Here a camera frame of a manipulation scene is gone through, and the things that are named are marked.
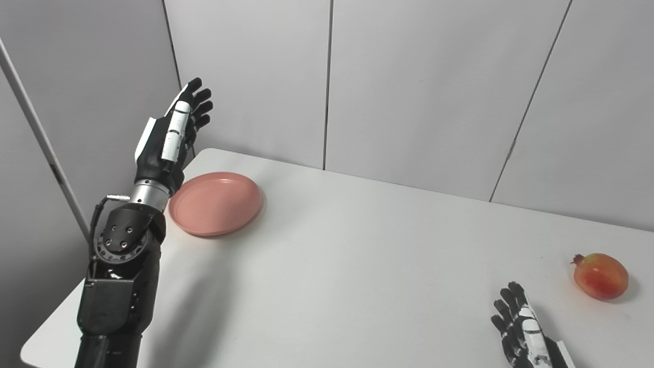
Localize pink round plate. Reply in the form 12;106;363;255
169;172;263;237

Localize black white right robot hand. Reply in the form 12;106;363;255
490;281;577;368

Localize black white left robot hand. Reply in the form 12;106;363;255
134;78;214;195

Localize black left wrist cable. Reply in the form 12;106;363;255
88;194;131;266

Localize red yellow pomegranate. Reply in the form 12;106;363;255
571;253;629;301

